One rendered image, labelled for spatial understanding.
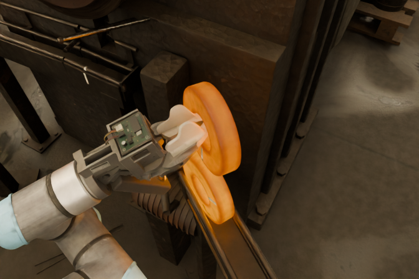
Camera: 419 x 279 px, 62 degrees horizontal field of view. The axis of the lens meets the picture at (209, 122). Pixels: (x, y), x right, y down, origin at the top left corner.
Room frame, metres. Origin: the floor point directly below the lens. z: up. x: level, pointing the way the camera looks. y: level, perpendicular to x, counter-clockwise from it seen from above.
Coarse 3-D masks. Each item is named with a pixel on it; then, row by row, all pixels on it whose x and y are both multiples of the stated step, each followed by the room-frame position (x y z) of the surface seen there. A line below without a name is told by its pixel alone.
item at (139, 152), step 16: (112, 128) 0.31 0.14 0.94; (128, 128) 0.31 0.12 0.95; (144, 128) 0.30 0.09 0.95; (112, 144) 0.28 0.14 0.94; (128, 144) 0.28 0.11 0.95; (144, 144) 0.28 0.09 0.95; (160, 144) 0.32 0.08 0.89; (80, 160) 0.27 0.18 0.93; (96, 160) 0.27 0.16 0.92; (112, 160) 0.27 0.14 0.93; (128, 160) 0.26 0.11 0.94; (144, 160) 0.28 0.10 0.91; (160, 160) 0.29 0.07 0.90; (96, 176) 0.26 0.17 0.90; (112, 176) 0.27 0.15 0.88; (144, 176) 0.27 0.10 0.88; (96, 192) 0.24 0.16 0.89
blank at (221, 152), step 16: (192, 96) 0.37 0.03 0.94; (208, 96) 0.35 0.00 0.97; (192, 112) 0.37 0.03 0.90; (208, 112) 0.33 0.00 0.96; (224, 112) 0.33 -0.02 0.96; (208, 128) 0.32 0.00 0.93; (224, 128) 0.31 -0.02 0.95; (208, 144) 0.34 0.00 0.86; (224, 144) 0.29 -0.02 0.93; (240, 144) 0.30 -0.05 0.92; (208, 160) 0.32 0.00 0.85; (224, 160) 0.28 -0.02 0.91; (240, 160) 0.29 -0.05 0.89
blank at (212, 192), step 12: (192, 156) 0.37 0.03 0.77; (192, 168) 0.36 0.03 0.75; (204, 168) 0.34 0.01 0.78; (192, 180) 0.36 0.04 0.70; (204, 180) 0.32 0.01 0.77; (216, 180) 0.32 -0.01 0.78; (204, 192) 0.35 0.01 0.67; (216, 192) 0.30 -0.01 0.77; (228, 192) 0.30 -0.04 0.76; (204, 204) 0.32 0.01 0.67; (216, 204) 0.29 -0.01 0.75; (228, 204) 0.29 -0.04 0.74; (216, 216) 0.28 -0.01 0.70; (228, 216) 0.28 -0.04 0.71
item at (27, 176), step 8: (0, 168) 0.71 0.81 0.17; (0, 176) 0.68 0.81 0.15; (8, 176) 0.71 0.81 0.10; (16, 176) 0.77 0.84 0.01; (24, 176) 0.77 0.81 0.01; (32, 176) 0.77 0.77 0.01; (0, 184) 0.67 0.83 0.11; (8, 184) 0.69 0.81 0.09; (16, 184) 0.72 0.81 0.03; (24, 184) 0.73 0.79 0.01; (0, 192) 0.67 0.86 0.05; (8, 192) 0.67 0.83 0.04; (0, 200) 0.66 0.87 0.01
